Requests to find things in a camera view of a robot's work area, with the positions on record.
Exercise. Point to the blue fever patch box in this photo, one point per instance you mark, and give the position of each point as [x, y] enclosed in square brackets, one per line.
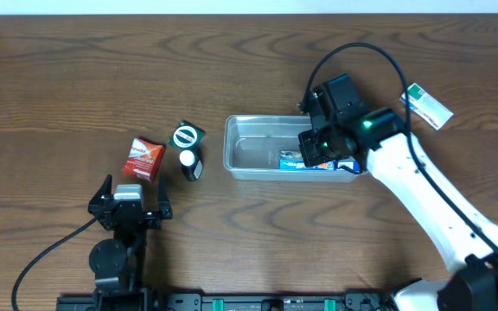
[293, 160]

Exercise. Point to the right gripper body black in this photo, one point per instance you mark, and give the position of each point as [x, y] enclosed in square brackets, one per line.
[308, 149]

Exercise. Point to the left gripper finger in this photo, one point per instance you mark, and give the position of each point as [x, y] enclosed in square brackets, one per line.
[104, 191]
[162, 197]

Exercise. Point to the clear plastic container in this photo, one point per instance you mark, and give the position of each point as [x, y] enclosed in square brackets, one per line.
[253, 143]

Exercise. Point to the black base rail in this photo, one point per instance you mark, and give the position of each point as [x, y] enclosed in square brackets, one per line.
[197, 302]

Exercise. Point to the green Zam-Buk box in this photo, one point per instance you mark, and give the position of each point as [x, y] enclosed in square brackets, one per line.
[186, 136]

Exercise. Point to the dark bottle white cap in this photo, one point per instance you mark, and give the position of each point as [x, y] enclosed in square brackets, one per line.
[191, 164]

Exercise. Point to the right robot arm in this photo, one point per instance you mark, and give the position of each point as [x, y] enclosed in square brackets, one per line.
[466, 240]

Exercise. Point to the white green medicine box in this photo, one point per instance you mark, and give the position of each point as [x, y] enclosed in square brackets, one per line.
[427, 107]

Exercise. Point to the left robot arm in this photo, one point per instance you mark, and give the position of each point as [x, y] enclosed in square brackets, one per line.
[118, 262]

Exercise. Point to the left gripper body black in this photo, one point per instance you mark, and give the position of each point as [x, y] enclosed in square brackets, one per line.
[150, 222]

